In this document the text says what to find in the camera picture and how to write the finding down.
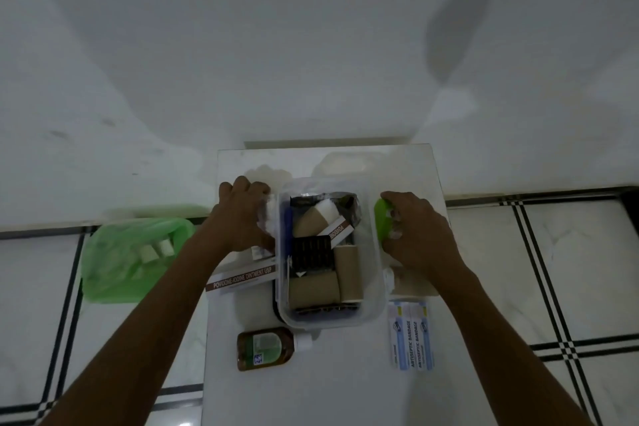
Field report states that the person's right forearm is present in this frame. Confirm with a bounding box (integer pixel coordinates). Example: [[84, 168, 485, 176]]
[[424, 263, 596, 426]]

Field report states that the green plastic bag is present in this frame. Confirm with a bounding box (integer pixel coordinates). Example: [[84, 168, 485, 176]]
[[81, 218, 196, 304]]

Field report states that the brown antiseptic liquid bottle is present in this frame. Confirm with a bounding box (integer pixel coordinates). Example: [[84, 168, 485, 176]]
[[237, 328, 314, 373]]

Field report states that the brown crepe bandage roll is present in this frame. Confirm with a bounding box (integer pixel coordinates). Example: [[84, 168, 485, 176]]
[[332, 244, 363, 303], [289, 273, 343, 313], [293, 206, 326, 238]]

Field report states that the person's left forearm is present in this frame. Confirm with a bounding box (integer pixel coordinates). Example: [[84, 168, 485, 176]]
[[34, 221, 235, 426]]

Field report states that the green plastic lid clip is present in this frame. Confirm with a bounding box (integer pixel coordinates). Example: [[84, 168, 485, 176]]
[[374, 198, 396, 243]]

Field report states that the small white brown-striped box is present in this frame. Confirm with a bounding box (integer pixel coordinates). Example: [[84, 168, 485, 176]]
[[319, 216, 356, 248]]

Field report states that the person's right hand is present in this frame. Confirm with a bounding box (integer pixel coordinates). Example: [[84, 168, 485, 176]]
[[380, 191, 467, 288]]

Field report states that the long white ointment box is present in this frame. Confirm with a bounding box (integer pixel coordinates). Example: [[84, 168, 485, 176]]
[[205, 262, 278, 295]]

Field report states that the black foil packet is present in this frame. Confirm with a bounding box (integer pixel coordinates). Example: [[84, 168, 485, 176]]
[[338, 193, 362, 233]]

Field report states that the white blue bandage packet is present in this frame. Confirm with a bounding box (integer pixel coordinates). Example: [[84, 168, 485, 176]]
[[388, 301, 413, 371], [409, 302, 435, 371]]

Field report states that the clear plastic cotton packet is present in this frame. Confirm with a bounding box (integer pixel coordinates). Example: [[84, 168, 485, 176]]
[[256, 193, 279, 243]]

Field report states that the black tablet blister strip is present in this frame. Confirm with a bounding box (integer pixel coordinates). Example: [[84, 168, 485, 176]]
[[292, 235, 333, 273]]

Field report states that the clear plastic storage container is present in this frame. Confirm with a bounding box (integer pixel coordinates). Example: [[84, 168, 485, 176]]
[[276, 176, 388, 332]]

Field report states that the white gauze roll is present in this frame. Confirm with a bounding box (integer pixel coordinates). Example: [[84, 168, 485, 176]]
[[317, 198, 341, 222]]

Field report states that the blue pen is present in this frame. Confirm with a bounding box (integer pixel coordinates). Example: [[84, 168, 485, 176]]
[[283, 205, 294, 264]]

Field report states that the person's left hand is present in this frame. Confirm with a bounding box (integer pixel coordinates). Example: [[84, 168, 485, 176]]
[[218, 175, 278, 262]]

